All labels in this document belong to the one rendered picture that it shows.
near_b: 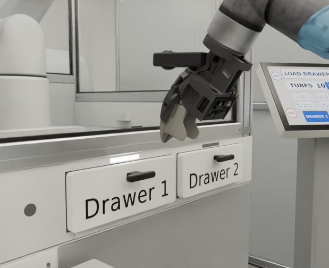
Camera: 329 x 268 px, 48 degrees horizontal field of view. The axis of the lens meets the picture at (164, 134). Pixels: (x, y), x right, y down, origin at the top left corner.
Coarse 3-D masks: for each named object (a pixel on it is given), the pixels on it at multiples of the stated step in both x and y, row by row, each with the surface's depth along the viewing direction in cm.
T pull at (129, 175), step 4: (128, 172) 75; (132, 172) 75; (136, 172) 75; (140, 172) 75; (144, 172) 75; (148, 172) 75; (152, 172) 76; (128, 176) 72; (132, 176) 72; (136, 176) 72; (140, 176) 73; (144, 176) 74; (148, 176) 75; (152, 176) 76; (128, 180) 71; (132, 180) 71; (136, 180) 72
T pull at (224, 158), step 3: (216, 156) 98; (219, 156) 96; (222, 156) 96; (225, 156) 97; (228, 156) 97; (231, 156) 99; (216, 159) 95; (219, 159) 95; (222, 159) 95; (225, 159) 96; (228, 159) 97; (231, 159) 99
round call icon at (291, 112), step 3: (285, 108) 124; (288, 108) 124; (291, 108) 125; (294, 108) 125; (285, 111) 124; (288, 111) 124; (291, 111) 124; (294, 111) 124; (288, 114) 123; (291, 114) 123; (294, 114) 123; (297, 114) 124; (288, 117) 122; (291, 117) 122; (294, 117) 123; (297, 117) 123
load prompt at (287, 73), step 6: (282, 72) 135; (288, 72) 135; (294, 72) 136; (300, 72) 136; (306, 72) 136; (312, 72) 137; (318, 72) 137; (324, 72) 138; (288, 78) 133; (294, 78) 134; (300, 78) 134; (306, 78) 135; (312, 78) 135; (318, 78) 136; (324, 78) 136
